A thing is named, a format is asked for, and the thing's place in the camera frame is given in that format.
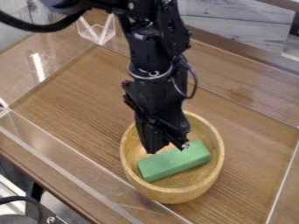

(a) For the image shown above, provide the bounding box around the clear acrylic front wall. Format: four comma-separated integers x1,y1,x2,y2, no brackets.
0,108,192,224

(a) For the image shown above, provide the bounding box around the black table leg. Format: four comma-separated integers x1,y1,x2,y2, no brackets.
27,182,44,202

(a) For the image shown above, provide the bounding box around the black cable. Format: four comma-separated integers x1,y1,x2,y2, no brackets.
0,7,89,33

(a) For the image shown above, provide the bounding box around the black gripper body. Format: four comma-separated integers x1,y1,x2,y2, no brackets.
120,65,192,138

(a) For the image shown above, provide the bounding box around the green rectangular block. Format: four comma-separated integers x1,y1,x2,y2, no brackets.
136,140,211,182

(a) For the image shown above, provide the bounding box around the brown wooden bowl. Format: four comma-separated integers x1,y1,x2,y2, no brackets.
120,111,224,204

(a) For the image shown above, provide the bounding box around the black base with screw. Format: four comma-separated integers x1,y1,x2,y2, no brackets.
0,205,68,224

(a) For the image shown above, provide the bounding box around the clear acrylic corner bracket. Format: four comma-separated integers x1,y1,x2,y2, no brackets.
76,14,116,46

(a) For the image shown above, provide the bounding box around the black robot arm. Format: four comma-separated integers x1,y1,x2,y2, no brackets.
41,0,193,154

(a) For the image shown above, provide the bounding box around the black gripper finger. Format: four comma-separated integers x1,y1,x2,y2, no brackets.
149,112,191,151
135,113,173,154

